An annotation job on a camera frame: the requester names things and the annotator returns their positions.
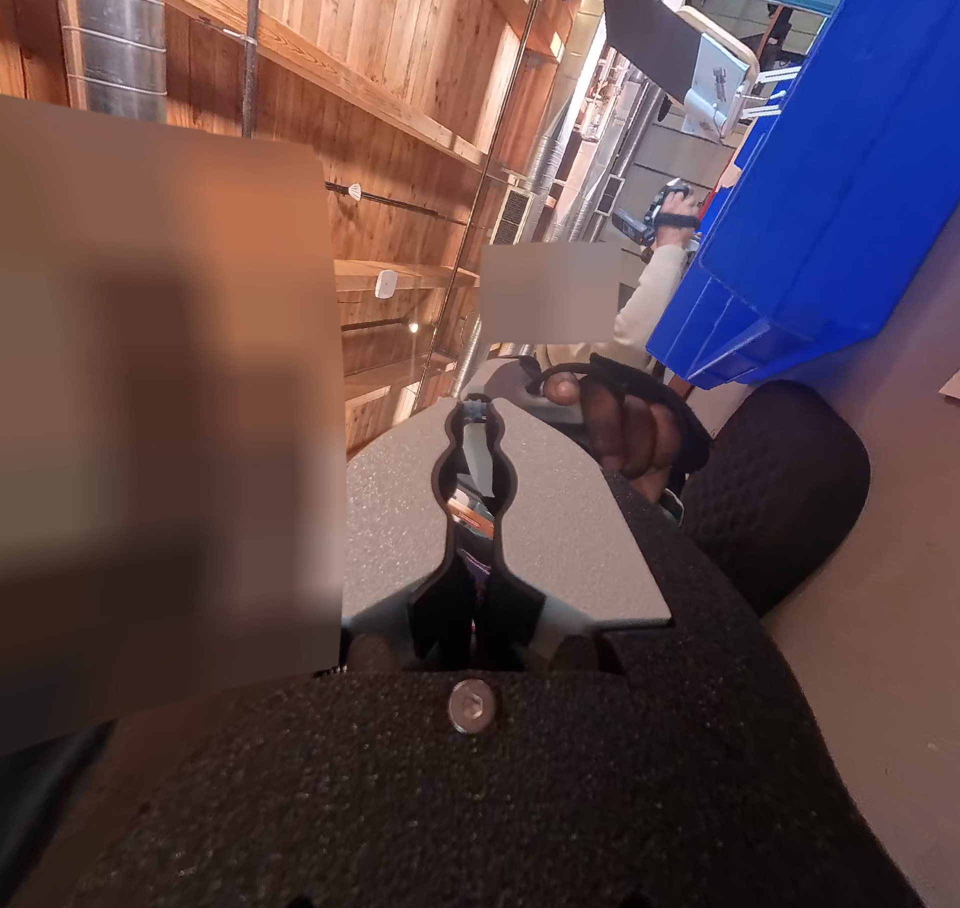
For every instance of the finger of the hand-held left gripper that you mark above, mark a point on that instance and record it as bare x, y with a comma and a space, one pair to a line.
477, 455

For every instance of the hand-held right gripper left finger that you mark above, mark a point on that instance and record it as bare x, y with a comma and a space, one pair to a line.
393, 533

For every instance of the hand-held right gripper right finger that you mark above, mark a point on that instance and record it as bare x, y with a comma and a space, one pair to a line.
578, 533

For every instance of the large blue plastic bin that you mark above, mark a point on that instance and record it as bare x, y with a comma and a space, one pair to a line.
840, 203

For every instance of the person's left hand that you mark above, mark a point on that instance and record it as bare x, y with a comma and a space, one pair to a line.
630, 436

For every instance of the black rounded pad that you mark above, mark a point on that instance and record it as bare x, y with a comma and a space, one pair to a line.
780, 488

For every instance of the studio light panel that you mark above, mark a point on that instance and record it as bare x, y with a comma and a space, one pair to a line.
660, 31

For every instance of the silver ceiling duct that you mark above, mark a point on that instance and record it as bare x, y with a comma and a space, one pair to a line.
113, 23

